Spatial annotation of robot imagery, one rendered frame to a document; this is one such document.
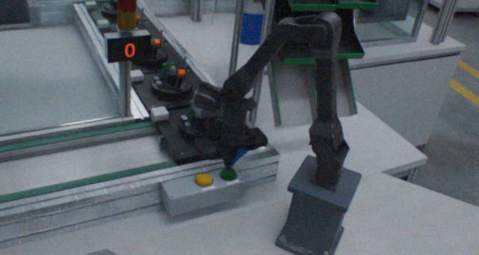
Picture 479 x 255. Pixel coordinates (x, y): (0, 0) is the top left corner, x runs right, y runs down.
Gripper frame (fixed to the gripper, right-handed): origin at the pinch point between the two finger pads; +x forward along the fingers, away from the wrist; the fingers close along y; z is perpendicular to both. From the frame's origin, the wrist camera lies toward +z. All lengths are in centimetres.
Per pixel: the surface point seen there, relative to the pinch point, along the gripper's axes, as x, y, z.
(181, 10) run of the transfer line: 14, -42, 138
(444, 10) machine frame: -6, -166, 73
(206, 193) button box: 6.5, 7.4, -3.9
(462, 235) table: 15, -58, -37
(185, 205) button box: 8.8, 13.1, -3.9
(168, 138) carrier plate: 4.7, 9.4, 19.0
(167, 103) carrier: 4.8, 3.1, 37.2
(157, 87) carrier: 2.6, 3.9, 44.3
